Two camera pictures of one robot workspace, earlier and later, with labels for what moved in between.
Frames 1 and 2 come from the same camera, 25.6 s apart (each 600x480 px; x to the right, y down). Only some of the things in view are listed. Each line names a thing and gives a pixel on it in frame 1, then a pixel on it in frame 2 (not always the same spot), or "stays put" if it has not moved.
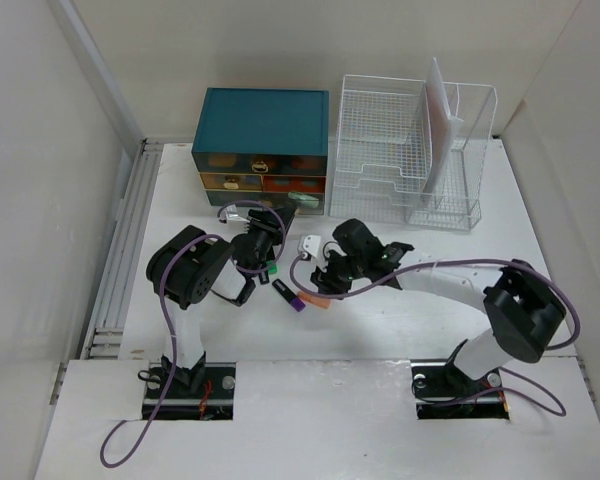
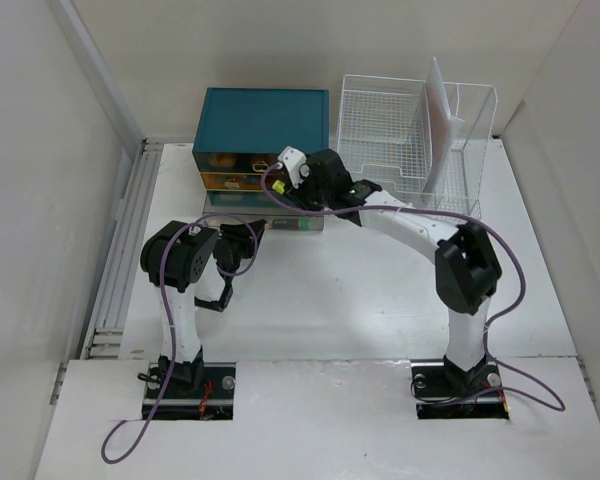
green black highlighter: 273,267 to 300,223
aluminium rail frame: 104,340 stays put
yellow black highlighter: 264,277 to 279,186
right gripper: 325,279 to 301,188
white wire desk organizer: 382,153 stays put
